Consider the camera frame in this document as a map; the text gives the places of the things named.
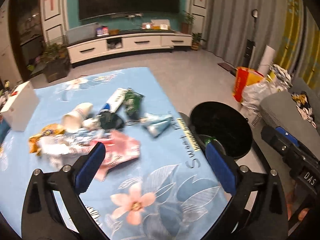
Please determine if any blue face mask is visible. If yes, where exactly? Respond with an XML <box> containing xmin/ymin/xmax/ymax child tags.
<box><xmin>140</xmin><ymin>113</ymin><xmax>173</xmax><ymax>138</ymax></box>

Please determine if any blue floral tablecloth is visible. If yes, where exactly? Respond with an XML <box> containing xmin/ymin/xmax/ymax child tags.
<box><xmin>1</xmin><ymin>67</ymin><xmax>227</xmax><ymax>239</ymax></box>

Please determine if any red yellow shopping bag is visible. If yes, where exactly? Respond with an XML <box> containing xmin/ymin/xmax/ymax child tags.
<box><xmin>233</xmin><ymin>67</ymin><xmax>264</xmax><ymax>102</ymax></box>

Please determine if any white paper roll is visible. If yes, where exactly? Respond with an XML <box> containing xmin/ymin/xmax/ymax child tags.
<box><xmin>257</xmin><ymin>46</ymin><xmax>276</xmax><ymax>76</ymax></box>

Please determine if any white tv cabinet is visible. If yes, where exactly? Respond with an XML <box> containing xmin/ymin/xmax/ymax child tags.
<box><xmin>67</xmin><ymin>31</ymin><xmax>193</xmax><ymax>64</ymax></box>

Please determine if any grey sofa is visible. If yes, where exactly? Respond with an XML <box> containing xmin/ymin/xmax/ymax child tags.
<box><xmin>259</xmin><ymin>77</ymin><xmax>319</xmax><ymax>158</ymax></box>

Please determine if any grey curtain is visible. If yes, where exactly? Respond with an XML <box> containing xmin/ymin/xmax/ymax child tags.
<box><xmin>204</xmin><ymin>0</ymin><xmax>319</xmax><ymax>90</ymax></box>

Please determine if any potted plant stand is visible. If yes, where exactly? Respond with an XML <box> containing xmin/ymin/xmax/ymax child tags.
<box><xmin>41</xmin><ymin>35</ymin><xmax>71</xmax><ymax>83</ymax></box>

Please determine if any yellow chips bag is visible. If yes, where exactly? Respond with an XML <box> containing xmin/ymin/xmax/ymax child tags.
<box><xmin>28</xmin><ymin>124</ymin><xmax>65</xmax><ymax>155</ymax></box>

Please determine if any standing vacuum cleaner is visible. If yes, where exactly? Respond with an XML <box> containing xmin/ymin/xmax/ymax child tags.
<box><xmin>243</xmin><ymin>9</ymin><xmax>258</xmax><ymax>68</ymax></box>

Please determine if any dark green foil bag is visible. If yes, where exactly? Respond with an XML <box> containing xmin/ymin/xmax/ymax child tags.
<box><xmin>97</xmin><ymin>111</ymin><xmax>125</xmax><ymax>130</ymax></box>

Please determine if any black trash bin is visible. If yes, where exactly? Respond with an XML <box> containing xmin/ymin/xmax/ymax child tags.
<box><xmin>188</xmin><ymin>101</ymin><xmax>253</xmax><ymax>159</ymax></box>

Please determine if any white storage box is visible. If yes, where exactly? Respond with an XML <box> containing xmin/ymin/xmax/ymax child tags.
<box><xmin>1</xmin><ymin>81</ymin><xmax>39</xmax><ymax>132</ymax></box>

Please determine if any dark green snack wrapper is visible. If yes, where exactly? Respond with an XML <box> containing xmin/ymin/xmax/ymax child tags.
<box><xmin>123</xmin><ymin>88</ymin><xmax>144</xmax><ymax>120</ymax></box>

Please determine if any clear plastic wrapper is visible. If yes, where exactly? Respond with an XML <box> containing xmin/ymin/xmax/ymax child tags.
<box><xmin>38</xmin><ymin>128</ymin><xmax>106</xmax><ymax>158</ymax></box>

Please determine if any white paper cup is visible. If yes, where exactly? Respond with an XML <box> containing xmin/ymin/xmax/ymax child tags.
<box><xmin>61</xmin><ymin>102</ymin><xmax>93</xmax><ymax>132</ymax></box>

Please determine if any pink plastic bag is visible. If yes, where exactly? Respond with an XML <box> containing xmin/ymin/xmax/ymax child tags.
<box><xmin>90</xmin><ymin>129</ymin><xmax>140</xmax><ymax>181</ymax></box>

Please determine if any corner potted plant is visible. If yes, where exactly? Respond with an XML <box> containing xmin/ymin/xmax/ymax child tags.
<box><xmin>191</xmin><ymin>33</ymin><xmax>205</xmax><ymax>51</ymax></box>

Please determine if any white plastic bag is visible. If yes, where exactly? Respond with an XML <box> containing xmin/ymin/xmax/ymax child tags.
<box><xmin>241</xmin><ymin>79</ymin><xmax>284</xmax><ymax>112</ymax></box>

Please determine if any blue white medicine box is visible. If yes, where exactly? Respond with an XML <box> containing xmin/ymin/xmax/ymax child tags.
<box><xmin>100</xmin><ymin>88</ymin><xmax>127</xmax><ymax>113</ymax></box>

